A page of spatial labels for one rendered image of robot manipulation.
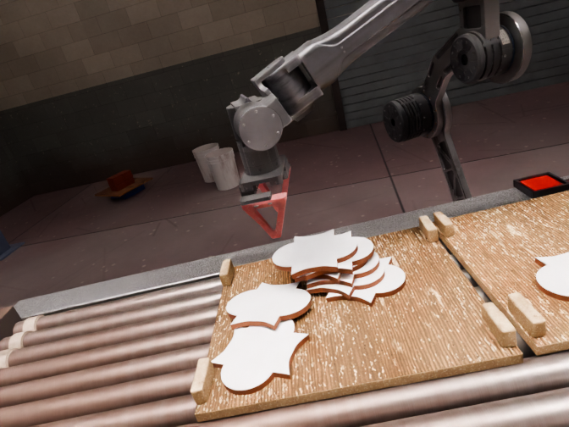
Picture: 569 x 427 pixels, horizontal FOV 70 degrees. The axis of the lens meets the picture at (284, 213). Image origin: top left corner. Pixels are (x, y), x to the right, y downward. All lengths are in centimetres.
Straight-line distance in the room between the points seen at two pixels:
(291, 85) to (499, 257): 42
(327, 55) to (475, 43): 79
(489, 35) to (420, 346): 98
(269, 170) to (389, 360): 31
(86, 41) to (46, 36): 52
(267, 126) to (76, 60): 567
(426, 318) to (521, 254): 21
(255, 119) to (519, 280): 44
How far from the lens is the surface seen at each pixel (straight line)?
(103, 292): 102
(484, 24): 135
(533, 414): 55
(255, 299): 70
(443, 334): 60
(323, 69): 61
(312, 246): 71
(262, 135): 53
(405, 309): 64
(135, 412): 67
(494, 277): 70
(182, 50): 555
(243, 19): 534
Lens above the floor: 134
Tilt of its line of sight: 24 degrees down
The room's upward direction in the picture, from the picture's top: 15 degrees counter-clockwise
